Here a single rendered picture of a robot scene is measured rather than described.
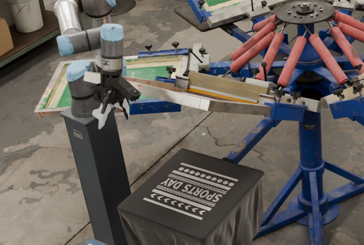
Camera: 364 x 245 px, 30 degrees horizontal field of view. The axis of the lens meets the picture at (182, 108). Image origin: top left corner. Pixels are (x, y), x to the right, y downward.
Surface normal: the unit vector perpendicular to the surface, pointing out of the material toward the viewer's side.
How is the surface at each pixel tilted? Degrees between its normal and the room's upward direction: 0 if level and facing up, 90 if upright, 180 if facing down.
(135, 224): 96
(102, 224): 90
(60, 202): 0
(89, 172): 90
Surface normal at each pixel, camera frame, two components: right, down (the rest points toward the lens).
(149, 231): -0.55, 0.52
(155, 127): -0.13, -0.85
